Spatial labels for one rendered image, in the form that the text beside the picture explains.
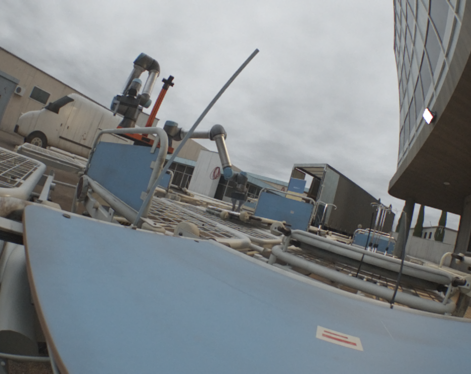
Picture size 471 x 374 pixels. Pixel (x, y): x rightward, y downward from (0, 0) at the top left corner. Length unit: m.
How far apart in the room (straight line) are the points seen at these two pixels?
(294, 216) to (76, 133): 7.39
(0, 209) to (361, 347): 0.31
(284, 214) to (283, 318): 2.28
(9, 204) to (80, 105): 7.94
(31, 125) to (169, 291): 7.69
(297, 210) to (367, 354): 2.28
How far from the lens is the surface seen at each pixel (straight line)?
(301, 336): 0.16
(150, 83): 1.68
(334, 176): 11.44
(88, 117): 8.21
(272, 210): 2.49
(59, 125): 7.89
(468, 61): 3.77
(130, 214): 0.61
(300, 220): 2.38
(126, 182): 0.71
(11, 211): 0.23
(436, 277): 0.84
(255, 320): 0.15
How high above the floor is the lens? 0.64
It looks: 4 degrees up
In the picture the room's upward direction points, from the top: 17 degrees clockwise
